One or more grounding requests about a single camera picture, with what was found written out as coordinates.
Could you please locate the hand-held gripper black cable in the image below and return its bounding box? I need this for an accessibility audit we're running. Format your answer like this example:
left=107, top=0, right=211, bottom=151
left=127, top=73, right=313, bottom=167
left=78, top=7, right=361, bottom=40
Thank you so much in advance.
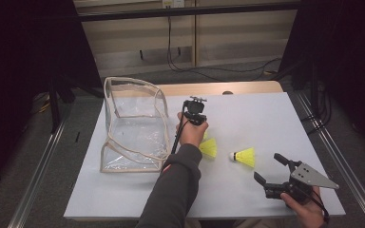
left=298, top=188, right=331, bottom=224
left=170, top=104, right=188, bottom=155

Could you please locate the bundle of black cables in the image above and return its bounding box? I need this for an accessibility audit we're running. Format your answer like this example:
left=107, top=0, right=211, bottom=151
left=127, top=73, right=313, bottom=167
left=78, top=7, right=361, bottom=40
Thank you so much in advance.
left=300, top=82, right=332, bottom=134

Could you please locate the yellow cable bundle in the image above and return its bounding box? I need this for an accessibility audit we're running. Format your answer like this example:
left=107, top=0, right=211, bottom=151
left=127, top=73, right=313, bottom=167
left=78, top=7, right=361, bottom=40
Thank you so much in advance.
left=31, top=93, right=51, bottom=115

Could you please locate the right hand-held gripper black cable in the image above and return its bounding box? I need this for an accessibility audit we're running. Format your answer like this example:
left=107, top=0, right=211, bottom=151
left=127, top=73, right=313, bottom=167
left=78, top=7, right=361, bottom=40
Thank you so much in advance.
left=298, top=188, right=331, bottom=224

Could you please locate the black floor cable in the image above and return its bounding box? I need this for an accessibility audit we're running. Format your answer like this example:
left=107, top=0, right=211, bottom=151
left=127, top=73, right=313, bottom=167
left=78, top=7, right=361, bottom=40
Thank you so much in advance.
left=165, top=15, right=283, bottom=82

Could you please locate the white wall socket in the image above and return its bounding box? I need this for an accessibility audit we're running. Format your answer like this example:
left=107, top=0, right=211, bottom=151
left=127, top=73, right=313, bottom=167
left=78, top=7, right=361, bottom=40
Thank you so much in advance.
left=162, top=0, right=185, bottom=9

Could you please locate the left hand-held gripper black cable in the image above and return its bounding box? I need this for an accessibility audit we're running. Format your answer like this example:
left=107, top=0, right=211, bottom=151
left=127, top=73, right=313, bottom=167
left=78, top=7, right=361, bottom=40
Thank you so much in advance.
left=170, top=104, right=188, bottom=155

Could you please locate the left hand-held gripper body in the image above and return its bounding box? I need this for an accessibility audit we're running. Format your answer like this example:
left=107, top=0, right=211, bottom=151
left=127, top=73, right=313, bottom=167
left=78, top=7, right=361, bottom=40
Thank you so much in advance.
left=182, top=96, right=209, bottom=127

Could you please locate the clear plastic bag beige trim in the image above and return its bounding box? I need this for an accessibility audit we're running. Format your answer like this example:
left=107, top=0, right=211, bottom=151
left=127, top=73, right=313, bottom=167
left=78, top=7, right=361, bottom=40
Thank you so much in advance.
left=100, top=76, right=172, bottom=174

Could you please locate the person's right leg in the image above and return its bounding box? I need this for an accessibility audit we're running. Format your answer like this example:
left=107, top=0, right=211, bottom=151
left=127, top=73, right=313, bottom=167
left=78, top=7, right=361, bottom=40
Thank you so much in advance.
left=234, top=218, right=298, bottom=228

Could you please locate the black horizontal bar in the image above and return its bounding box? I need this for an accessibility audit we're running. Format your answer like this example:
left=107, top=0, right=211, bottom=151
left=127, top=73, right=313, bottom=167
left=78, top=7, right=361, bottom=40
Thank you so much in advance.
left=75, top=2, right=302, bottom=23

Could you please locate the person's right hand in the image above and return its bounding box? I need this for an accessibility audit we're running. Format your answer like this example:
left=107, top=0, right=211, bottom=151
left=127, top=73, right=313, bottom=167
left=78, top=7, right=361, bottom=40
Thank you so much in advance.
left=279, top=186, right=326, bottom=228

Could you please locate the black metal stand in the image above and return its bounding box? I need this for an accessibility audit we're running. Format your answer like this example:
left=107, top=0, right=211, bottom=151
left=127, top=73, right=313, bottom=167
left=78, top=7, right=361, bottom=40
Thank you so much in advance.
left=48, top=75, right=77, bottom=134

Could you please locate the person's left hand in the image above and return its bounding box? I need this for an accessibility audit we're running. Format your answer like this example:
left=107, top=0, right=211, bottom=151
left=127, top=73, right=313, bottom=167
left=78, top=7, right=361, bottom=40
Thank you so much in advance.
left=175, top=112, right=210, bottom=148

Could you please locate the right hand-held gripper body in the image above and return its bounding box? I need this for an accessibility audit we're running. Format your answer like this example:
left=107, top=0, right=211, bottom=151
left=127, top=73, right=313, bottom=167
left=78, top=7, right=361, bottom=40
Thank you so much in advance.
left=263, top=160, right=340, bottom=204

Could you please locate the dark curtain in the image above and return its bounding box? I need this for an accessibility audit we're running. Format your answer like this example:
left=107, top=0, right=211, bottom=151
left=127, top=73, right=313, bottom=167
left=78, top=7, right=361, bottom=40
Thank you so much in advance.
left=279, top=0, right=365, bottom=156
left=0, top=0, right=103, bottom=191

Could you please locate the white table cover sheet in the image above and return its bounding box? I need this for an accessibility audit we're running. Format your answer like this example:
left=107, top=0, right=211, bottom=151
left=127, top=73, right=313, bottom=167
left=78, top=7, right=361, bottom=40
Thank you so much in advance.
left=63, top=91, right=347, bottom=221

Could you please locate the metal floor rail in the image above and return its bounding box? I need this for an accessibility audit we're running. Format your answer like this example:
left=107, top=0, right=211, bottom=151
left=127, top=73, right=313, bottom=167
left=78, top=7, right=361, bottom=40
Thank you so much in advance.
left=296, top=91, right=365, bottom=228
left=8, top=107, right=72, bottom=228

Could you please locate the wooden table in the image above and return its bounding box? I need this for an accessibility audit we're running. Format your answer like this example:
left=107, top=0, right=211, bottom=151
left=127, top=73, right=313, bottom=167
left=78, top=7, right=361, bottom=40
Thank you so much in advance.
left=110, top=80, right=285, bottom=98

